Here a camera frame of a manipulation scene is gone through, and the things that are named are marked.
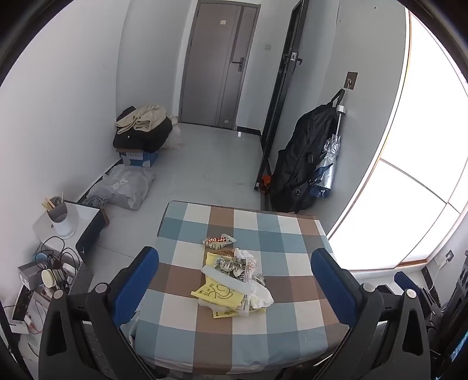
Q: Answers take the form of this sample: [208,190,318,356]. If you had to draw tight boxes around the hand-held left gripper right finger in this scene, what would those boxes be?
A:
[311,248,432,380]

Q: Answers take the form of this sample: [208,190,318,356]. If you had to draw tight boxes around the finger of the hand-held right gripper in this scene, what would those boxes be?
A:
[394,271,445,322]

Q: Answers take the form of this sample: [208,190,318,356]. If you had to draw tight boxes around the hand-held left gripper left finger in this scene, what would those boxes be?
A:
[38,246,160,380]

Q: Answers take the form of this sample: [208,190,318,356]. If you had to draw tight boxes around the white tissue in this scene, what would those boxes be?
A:
[249,281,275,317]

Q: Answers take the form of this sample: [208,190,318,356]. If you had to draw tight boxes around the yellow and clear bread bag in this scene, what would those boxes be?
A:
[191,251,267,319]

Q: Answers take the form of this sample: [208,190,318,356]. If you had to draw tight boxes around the clear printed plastic bag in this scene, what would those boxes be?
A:
[234,248,267,289]

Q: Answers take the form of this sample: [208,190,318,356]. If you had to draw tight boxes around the printed wrapper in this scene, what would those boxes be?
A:
[214,256,242,280]

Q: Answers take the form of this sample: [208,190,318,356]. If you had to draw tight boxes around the red and white snack wrapper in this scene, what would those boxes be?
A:
[203,234,236,250]

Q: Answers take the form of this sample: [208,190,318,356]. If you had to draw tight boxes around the grey speckled board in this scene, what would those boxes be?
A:
[68,256,94,296]

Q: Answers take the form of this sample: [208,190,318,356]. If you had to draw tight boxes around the checkered tablecloth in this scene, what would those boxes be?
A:
[121,200,352,373]

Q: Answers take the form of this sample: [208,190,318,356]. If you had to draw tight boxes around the paper cup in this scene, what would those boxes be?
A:
[41,268,61,291]

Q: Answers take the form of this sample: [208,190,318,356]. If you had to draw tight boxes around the white utensil holder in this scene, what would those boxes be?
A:
[47,200,77,239]

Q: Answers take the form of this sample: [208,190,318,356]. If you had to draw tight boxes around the grey parcel bag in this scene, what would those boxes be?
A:
[82,164,156,210]

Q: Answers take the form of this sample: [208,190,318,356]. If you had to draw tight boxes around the grey small box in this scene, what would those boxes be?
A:
[18,260,46,289]

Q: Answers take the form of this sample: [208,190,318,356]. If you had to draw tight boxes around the bright window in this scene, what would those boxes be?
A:
[327,11,468,271]

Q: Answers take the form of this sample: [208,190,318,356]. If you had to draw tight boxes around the bundle of wooden chopsticks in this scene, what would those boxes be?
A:
[41,191,66,213]

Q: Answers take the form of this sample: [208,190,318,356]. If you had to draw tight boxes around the silver folded umbrella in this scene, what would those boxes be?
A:
[311,105,348,200]

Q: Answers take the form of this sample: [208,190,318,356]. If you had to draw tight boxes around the black hanging bag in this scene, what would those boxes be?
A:
[271,89,346,214]

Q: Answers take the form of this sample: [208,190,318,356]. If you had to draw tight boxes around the blue cardboard box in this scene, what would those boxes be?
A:
[116,146,159,169]

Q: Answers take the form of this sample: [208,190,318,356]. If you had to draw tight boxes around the pile of black and beige clothes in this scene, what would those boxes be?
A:
[113,107,173,153]

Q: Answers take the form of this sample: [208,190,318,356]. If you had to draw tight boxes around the white sack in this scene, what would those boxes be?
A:
[161,116,183,150]

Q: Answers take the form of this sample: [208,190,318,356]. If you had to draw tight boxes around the beige cloth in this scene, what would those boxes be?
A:
[116,105,168,133]

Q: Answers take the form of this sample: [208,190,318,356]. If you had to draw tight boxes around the black door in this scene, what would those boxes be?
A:
[253,0,309,191]

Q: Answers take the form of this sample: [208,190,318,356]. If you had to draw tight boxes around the grey door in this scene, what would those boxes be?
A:
[179,2,261,130]

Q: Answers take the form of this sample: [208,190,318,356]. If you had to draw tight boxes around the black cables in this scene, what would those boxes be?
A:
[35,236,83,289]

